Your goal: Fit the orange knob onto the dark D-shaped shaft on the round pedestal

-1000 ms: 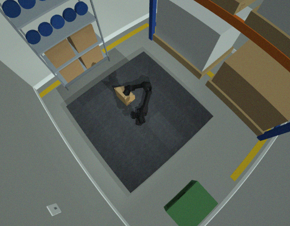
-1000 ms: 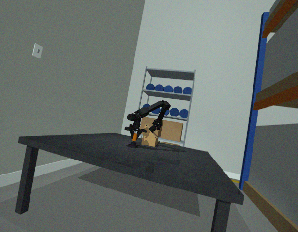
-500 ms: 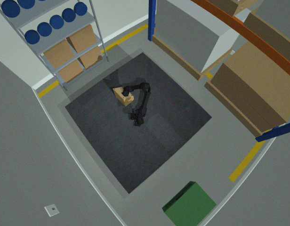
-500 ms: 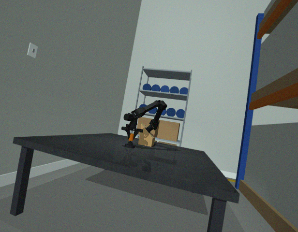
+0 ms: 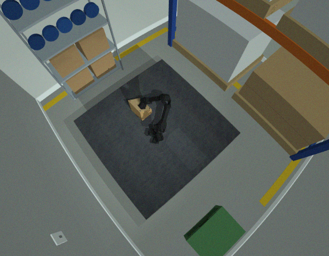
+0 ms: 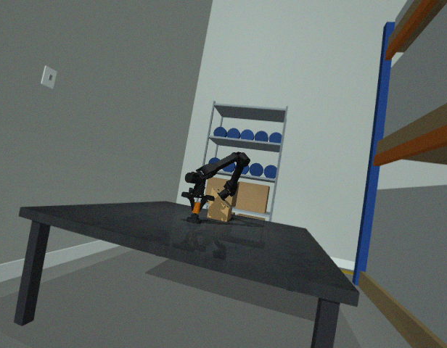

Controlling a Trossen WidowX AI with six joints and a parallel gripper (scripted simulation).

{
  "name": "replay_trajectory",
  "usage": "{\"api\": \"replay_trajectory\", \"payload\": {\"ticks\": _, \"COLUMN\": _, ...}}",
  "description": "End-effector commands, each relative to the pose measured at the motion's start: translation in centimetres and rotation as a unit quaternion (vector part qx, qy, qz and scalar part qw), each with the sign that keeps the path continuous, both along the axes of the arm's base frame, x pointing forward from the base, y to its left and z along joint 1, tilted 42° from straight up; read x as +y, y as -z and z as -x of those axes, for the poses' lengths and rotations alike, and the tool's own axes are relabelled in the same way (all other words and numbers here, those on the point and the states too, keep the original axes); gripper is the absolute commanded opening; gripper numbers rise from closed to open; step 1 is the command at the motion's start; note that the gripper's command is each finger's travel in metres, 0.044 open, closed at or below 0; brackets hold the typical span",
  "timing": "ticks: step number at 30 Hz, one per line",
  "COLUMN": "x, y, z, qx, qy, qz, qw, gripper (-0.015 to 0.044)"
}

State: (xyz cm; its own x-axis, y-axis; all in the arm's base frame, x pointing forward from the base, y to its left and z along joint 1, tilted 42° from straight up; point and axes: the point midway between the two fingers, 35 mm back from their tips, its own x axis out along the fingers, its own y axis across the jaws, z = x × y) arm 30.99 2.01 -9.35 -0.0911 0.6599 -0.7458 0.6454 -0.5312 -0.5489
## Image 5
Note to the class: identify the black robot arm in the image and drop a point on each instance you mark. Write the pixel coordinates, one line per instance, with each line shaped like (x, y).
(160, 127)

